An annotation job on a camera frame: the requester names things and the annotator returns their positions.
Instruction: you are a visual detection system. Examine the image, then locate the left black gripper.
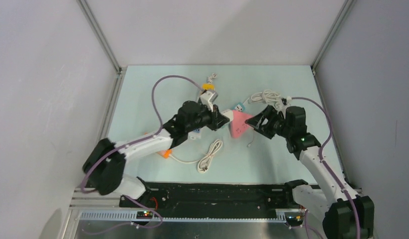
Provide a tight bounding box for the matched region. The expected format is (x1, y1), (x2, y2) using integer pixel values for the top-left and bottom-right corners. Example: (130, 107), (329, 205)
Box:
(186, 102), (229, 133)

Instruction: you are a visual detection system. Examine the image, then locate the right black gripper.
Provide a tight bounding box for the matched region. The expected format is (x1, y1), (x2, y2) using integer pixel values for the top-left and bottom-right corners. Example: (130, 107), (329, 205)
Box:
(245, 105), (292, 140)

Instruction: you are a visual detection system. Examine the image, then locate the pink triangular power strip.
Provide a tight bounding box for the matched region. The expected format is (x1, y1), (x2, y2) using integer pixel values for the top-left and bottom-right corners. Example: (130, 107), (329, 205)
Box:
(230, 110), (253, 138)

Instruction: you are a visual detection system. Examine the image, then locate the white multicolour power strip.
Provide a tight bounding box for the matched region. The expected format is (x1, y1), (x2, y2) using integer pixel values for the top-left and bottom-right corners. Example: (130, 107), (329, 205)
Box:
(189, 73), (217, 140)

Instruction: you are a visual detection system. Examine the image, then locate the yellow cube plug adapter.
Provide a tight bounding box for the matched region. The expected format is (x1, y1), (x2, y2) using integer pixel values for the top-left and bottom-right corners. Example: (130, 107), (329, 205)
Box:
(202, 83), (215, 91)

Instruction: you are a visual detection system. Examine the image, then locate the orange power strip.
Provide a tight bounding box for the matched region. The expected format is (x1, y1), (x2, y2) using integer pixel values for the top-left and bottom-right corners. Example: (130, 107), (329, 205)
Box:
(145, 130), (173, 159)

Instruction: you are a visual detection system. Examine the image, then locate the white plug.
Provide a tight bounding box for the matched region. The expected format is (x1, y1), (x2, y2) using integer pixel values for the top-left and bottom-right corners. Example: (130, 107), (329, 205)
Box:
(221, 109), (234, 122)

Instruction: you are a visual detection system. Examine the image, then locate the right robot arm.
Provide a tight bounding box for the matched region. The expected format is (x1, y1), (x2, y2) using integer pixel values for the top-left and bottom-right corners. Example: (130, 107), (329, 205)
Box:
(245, 106), (375, 239)

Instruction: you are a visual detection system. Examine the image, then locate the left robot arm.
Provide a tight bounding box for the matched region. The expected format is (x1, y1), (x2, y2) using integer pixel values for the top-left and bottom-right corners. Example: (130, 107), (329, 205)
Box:
(82, 101), (233, 207)

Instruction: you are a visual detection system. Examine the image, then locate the blue power strip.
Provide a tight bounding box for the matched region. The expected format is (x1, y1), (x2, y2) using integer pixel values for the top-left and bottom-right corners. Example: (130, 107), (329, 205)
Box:
(233, 103), (245, 112)

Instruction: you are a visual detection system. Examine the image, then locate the right circuit board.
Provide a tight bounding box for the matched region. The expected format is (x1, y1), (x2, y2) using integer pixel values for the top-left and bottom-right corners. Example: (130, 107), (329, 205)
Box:
(285, 215), (305, 228)

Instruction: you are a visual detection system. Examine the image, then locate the circuit board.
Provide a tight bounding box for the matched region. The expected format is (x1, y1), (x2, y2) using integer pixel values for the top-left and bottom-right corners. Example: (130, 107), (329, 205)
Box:
(285, 215), (305, 228)
(136, 211), (154, 220)

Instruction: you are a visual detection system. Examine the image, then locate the left circuit board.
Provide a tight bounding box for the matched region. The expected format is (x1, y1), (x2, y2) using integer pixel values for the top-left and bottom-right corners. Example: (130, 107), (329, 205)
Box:
(136, 211), (154, 220)

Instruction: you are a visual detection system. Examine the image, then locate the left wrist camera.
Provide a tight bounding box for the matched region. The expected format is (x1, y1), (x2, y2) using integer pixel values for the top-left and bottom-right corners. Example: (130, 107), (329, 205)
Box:
(199, 90), (218, 112)

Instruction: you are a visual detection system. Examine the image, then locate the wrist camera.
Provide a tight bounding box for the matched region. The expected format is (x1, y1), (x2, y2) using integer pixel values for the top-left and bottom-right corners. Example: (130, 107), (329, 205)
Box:
(281, 96), (292, 107)
(199, 90), (218, 112)

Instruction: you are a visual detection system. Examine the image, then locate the bundled white cord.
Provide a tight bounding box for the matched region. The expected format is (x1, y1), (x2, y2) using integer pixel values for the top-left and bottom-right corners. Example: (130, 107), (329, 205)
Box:
(242, 90), (284, 111)

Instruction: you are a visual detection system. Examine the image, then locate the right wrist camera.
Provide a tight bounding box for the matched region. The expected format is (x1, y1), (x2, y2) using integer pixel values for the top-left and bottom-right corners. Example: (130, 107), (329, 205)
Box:
(281, 96), (292, 107)

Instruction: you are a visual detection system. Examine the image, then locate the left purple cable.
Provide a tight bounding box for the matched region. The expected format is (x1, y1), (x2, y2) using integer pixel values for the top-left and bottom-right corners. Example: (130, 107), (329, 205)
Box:
(80, 75), (205, 194)

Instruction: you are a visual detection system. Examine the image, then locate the purple cable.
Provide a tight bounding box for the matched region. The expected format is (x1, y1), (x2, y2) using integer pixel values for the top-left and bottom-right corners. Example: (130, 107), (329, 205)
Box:
(80, 75), (205, 194)
(290, 96), (362, 239)

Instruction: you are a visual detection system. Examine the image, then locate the coiled white cord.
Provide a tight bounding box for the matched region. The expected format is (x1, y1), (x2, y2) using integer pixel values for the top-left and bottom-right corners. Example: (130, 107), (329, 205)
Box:
(170, 138), (223, 174)

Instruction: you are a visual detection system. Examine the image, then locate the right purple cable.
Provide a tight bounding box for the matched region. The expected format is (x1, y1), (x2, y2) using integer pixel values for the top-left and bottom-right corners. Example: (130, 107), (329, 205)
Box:
(290, 96), (362, 239)

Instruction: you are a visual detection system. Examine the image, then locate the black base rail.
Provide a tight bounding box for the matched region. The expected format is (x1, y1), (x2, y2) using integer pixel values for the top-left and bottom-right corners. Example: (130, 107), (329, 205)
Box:
(137, 179), (307, 220)

